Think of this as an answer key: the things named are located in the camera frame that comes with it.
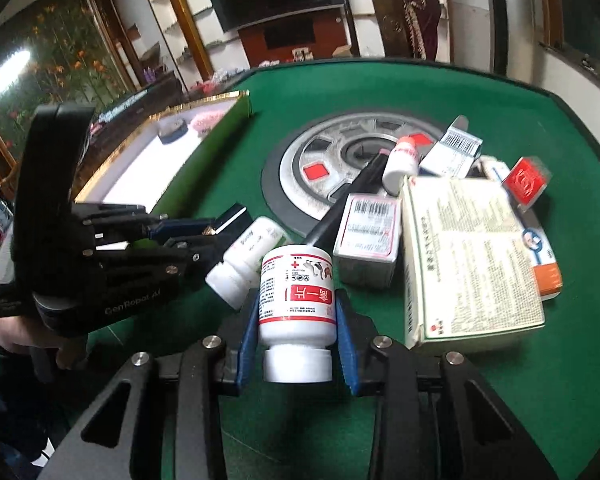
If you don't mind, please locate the floral wall panel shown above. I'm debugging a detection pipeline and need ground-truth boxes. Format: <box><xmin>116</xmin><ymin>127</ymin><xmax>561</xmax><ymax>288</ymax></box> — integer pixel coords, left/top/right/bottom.
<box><xmin>0</xmin><ymin>0</ymin><xmax>131</xmax><ymax>151</ymax></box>

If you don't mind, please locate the long white blue ointment box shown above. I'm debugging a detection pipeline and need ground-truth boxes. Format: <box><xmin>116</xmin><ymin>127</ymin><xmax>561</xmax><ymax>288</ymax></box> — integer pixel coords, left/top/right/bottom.
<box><xmin>480</xmin><ymin>155</ymin><xmax>563</xmax><ymax>302</ymax></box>

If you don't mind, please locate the dark wooden chair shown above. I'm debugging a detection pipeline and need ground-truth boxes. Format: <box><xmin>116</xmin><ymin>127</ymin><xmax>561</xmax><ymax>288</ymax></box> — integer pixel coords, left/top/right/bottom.
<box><xmin>345</xmin><ymin>0</ymin><xmax>443</xmax><ymax>61</ymax></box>

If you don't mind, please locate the white wall shelf unit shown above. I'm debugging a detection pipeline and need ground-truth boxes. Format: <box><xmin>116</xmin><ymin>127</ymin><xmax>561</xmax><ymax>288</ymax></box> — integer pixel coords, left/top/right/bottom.
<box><xmin>140</xmin><ymin>0</ymin><xmax>216</xmax><ymax>86</ymax></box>

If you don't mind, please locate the small red medicine box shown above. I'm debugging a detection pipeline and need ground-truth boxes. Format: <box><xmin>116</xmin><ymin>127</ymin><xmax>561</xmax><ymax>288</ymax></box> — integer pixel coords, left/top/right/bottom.
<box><xmin>501</xmin><ymin>156</ymin><xmax>552</xmax><ymax>211</ymax></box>

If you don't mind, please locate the window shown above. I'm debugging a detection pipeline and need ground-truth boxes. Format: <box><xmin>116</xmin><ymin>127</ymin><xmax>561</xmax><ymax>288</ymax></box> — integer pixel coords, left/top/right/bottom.
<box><xmin>535</xmin><ymin>0</ymin><xmax>600</xmax><ymax>91</ymax></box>

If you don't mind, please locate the maroon fringed cloth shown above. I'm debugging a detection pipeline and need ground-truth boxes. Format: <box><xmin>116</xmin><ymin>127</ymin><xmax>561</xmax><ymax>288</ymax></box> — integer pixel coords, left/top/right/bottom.
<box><xmin>400</xmin><ymin>0</ymin><xmax>443</xmax><ymax>61</ymax></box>

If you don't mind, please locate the pink barcode medicine box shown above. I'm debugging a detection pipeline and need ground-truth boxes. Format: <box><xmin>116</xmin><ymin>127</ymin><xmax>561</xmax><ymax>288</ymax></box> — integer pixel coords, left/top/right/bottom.
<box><xmin>332</xmin><ymin>193</ymin><xmax>402</xmax><ymax>288</ymax></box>

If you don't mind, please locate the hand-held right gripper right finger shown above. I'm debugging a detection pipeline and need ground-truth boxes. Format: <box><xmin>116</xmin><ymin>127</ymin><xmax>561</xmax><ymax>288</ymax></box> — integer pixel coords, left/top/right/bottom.
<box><xmin>332</xmin><ymin>292</ymin><xmax>561</xmax><ymax>480</ymax></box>

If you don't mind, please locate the pink fluffy item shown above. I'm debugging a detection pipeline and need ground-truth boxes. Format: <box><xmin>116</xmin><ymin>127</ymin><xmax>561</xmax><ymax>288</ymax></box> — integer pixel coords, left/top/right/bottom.
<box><xmin>192</xmin><ymin>112</ymin><xmax>226</xmax><ymax>135</ymax></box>

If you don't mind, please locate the green storage box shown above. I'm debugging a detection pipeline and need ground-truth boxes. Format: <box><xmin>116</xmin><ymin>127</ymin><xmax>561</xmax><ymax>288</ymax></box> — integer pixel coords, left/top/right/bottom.
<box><xmin>75</xmin><ymin>90</ymin><xmax>253</xmax><ymax>221</ymax></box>

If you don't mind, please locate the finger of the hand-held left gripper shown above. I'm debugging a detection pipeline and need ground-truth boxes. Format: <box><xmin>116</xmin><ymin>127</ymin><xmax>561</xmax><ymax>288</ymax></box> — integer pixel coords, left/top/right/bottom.
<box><xmin>82</xmin><ymin>232</ymin><xmax>233</xmax><ymax>277</ymax></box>
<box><xmin>75</xmin><ymin>202</ymin><xmax>253</xmax><ymax>248</ymax></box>

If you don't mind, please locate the small white bottle red cap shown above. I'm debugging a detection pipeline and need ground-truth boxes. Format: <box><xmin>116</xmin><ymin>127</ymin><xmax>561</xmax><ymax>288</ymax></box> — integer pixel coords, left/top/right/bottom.
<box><xmin>381</xmin><ymin>136</ymin><xmax>422</xmax><ymax>195</ymax></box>

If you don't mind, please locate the white red label medicine bottle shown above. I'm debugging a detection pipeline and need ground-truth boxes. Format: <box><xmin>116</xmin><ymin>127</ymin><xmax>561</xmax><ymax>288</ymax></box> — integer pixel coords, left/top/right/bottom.
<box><xmin>257</xmin><ymin>244</ymin><xmax>337</xmax><ymax>385</ymax></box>

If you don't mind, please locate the colourful clutter pile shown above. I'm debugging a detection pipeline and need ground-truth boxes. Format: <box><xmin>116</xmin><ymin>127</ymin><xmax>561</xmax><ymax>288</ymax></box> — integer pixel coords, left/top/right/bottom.
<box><xmin>190</xmin><ymin>62</ymin><xmax>251</xmax><ymax>93</ymax></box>

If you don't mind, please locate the round grey table centre panel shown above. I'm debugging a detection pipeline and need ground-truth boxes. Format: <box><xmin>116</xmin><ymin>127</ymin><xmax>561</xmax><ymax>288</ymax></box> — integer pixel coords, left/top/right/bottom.
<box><xmin>261</xmin><ymin>112</ymin><xmax>451</xmax><ymax>236</ymax></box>

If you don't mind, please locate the person's left hand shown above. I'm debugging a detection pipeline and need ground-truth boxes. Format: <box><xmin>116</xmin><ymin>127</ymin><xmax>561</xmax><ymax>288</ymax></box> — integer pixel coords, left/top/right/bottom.
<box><xmin>0</xmin><ymin>311</ymin><xmax>88</xmax><ymax>368</ymax></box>

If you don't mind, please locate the standing air conditioner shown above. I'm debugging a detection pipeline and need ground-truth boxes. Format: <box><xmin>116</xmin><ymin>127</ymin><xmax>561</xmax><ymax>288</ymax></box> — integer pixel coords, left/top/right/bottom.
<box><xmin>445</xmin><ymin>0</ymin><xmax>511</xmax><ymax>76</ymax></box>

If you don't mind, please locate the large cream medicine box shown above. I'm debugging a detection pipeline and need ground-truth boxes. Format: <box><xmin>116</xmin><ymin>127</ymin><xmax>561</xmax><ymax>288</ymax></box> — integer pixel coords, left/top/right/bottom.
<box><xmin>399</xmin><ymin>175</ymin><xmax>547</xmax><ymax>351</ymax></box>

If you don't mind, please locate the plain white medicine bottle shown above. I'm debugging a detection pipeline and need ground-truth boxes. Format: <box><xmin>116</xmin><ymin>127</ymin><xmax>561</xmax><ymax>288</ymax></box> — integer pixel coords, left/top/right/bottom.
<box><xmin>205</xmin><ymin>216</ymin><xmax>287</xmax><ymax>311</ymax></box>

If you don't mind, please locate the red-brown television cabinet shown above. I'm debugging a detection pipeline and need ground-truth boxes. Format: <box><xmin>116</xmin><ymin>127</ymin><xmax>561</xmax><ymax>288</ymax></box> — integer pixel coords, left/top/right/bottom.
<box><xmin>237</xmin><ymin>7</ymin><xmax>353</xmax><ymax>68</ymax></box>

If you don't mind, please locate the blue white medicine box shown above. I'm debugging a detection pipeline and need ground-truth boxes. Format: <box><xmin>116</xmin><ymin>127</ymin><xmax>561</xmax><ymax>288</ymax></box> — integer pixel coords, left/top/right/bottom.
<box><xmin>419</xmin><ymin>115</ymin><xmax>483</xmax><ymax>178</ymax></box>

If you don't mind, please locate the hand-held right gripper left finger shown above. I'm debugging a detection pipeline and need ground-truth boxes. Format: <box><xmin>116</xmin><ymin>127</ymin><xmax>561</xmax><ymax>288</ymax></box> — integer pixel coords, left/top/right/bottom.
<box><xmin>37</xmin><ymin>292</ymin><xmax>262</xmax><ymax>480</ymax></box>

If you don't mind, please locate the black side table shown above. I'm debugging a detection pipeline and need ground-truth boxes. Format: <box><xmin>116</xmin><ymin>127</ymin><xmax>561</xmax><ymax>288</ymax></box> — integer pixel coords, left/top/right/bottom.
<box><xmin>87</xmin><ymin>80</ymin><xmax>186</xmax><ymax>136</ymax></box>

